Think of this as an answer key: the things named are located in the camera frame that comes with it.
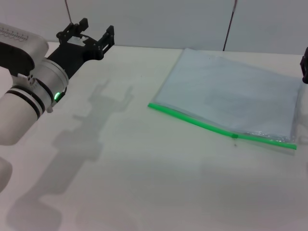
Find clear green-zip document bag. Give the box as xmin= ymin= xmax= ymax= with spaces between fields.
xmin=147 ymin=47 xmax=304 ymax=151

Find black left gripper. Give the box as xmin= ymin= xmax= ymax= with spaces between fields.
xmin=47 ymin=18 xmax=116 ymax=80

